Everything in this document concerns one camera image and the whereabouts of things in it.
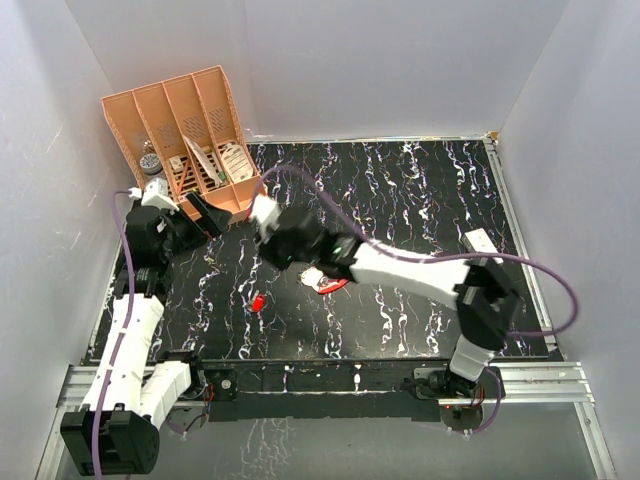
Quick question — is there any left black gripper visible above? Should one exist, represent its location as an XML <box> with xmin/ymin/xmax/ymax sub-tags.
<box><xmin>159</xmin><ymin>192</ymin><xmax>231</xmax><ymax>262</ymax></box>

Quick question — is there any steel key holder red handle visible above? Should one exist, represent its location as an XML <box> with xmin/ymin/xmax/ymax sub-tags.
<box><xmin>298</xmin><ymin>267</ymin><xmax>349</xmax><ymax>295</ymax></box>

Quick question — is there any red key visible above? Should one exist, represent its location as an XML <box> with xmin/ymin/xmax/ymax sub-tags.
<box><xmin>251</xmin><ymin>293</ymin><xmax>266</xmax><ymax>312</ymax></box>

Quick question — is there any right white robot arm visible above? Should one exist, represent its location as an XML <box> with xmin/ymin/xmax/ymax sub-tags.
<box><xmin>249</xmin><ymin>205</ymin><xmax>520</xmax><ymax>397</ymax></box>

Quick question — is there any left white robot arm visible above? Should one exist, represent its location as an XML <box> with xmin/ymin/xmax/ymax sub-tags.
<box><xmin>60</xmin><ymin>188</ymin><xmax>232</xmax><ymax>479</ymax></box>

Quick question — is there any white paper card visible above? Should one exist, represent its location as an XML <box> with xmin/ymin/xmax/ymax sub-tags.
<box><xmin>183</xmin><ymin>136</ymin><xmax>222</xmax><ymax>188</ymax></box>

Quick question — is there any red pencil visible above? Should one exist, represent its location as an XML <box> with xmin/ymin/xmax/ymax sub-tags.
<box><xmin>176</xmin><ymin>159</ymin><xmax>192</xmax><ymax>196</ymax></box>

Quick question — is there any small white eraser block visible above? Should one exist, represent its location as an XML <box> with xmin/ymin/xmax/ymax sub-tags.
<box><xmin>169</xmin><ymin>156</ymin><xmax>184</xmax><ymax>173</ymax></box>

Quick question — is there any white labelled packet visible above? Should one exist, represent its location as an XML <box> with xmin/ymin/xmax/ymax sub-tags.
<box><xmin>221</xmin><ymin>143</ymin><xmax>254</xmax><ymax>183</ymax></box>

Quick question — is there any small grey jar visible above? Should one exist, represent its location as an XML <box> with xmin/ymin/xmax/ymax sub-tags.
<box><xmin>139</xmin><ymin>153</ymin><xmax>163</xmax><ymax>177</ymax></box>

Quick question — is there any peach desk organizer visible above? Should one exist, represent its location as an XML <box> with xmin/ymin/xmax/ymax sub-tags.
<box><xmin>101</xmin><ymin>66</ymin><xmax>261</xmax><ymax>223</ymax></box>

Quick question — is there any white box red label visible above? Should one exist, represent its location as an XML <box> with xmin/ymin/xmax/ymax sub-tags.
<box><xmin>462</xmin><ymin>228</ymin><xmax>504</xmax><ymax>266</ymax></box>

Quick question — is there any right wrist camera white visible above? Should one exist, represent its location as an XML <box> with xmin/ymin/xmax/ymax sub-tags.
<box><xmin>248</xmin><ymin>195</ymin><xmax>281</xmax><ymax>239</ymax></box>

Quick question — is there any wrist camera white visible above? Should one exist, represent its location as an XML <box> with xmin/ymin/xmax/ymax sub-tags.
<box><xmin>126</xmin><ymin>177</ymin><xmax>179</xmax><ymax>212</ymax></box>
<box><xmin>248</xmin><ymin>195</ymin><xmax>281</xmax><ymax>239</ymax></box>

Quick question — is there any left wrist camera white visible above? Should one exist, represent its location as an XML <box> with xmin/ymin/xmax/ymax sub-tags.
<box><xmin>126</xmin><ymin>177</ymin><xmax>179</xmax><ymax>212</ymax></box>

